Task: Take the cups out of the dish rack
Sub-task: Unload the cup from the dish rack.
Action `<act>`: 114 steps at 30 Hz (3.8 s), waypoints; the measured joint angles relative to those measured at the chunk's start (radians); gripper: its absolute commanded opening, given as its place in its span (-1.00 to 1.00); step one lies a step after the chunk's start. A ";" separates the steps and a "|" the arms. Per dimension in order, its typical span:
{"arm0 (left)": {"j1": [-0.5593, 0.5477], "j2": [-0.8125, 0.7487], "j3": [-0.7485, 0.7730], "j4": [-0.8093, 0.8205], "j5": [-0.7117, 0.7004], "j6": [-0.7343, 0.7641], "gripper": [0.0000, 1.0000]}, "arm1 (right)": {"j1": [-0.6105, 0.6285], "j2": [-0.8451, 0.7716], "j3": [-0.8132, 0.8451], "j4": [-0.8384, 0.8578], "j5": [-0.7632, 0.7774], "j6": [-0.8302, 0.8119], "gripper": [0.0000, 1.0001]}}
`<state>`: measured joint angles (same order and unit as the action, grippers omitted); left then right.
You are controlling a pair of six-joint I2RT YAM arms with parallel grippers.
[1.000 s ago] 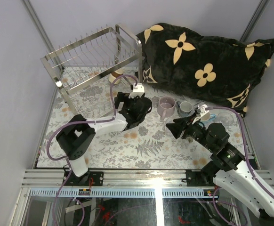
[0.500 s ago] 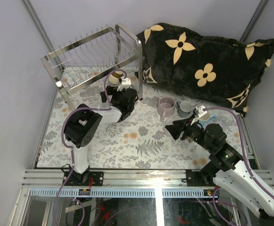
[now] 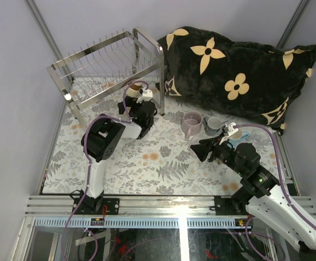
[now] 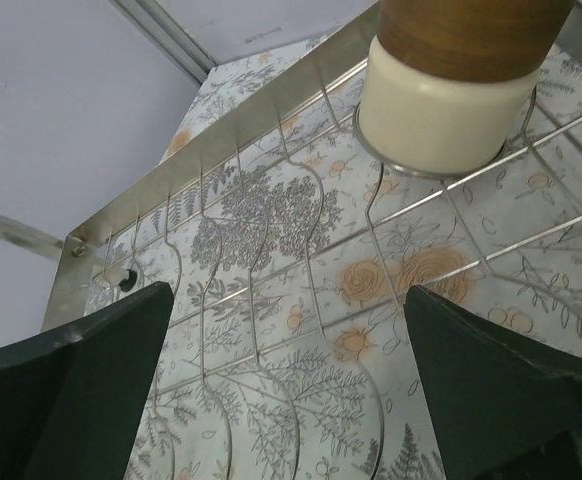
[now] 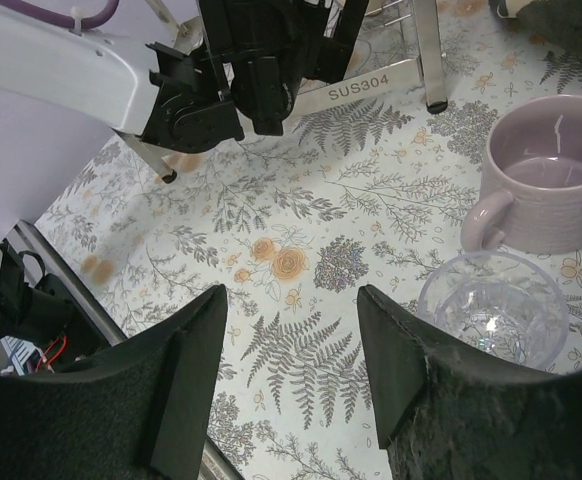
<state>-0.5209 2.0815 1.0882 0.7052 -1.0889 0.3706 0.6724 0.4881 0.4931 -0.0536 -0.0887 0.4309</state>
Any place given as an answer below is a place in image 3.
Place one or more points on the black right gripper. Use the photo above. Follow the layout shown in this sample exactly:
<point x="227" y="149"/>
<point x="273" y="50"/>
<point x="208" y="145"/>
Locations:
<point x="207" y="145"/>

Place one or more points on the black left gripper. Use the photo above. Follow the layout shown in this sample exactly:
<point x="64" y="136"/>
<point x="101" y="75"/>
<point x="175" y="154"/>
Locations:
<point x="121" y="108"/>

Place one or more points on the blue textured square mug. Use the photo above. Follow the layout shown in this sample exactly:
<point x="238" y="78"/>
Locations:
<point x="213" y="126"/>

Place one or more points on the pink ribbed ceramic mug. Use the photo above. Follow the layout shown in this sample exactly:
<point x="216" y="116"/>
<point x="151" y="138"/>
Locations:
<point x="191" y="124"/>

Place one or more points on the light blue ceramic mug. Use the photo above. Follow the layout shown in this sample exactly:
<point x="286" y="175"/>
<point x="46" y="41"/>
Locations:
<point x="238" y="137"/>

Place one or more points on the steel two-tier dish rack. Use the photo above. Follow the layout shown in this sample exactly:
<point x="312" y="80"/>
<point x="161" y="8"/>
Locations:
<point x="87" y="76"/>

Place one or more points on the clear faceted drinking glass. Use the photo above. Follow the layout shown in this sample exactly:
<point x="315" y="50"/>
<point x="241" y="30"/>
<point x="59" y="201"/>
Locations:
<point x="259" y="137"/>

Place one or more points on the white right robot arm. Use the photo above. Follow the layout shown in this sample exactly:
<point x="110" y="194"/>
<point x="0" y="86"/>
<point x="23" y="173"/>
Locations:
<point x="260" y="195"/>

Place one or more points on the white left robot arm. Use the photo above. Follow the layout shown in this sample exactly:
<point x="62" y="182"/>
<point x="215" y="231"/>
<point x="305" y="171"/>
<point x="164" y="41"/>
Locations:
<point x="99" y="143"/>

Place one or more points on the floral patterned table mat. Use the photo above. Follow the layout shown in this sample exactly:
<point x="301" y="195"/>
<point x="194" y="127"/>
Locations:
<point x="161" y="163"/>

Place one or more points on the black floral plush pillow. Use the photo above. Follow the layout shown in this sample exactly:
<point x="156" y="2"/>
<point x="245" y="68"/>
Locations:
<point x="250" y="80"/>

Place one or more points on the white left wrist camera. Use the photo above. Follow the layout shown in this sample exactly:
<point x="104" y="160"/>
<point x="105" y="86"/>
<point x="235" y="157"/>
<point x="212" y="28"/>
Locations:
<point x="146" y="96"/>

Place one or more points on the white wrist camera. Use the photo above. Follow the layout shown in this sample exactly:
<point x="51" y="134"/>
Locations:
<point x="146" y="96"/>
<point x="228" y="130"/>

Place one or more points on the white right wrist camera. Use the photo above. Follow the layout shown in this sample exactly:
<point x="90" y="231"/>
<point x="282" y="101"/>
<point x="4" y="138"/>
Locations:
<point x="228" y="130"/>

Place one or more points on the aluminium front rail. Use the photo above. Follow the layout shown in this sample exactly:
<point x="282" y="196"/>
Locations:
<point x="133" y="212"/>

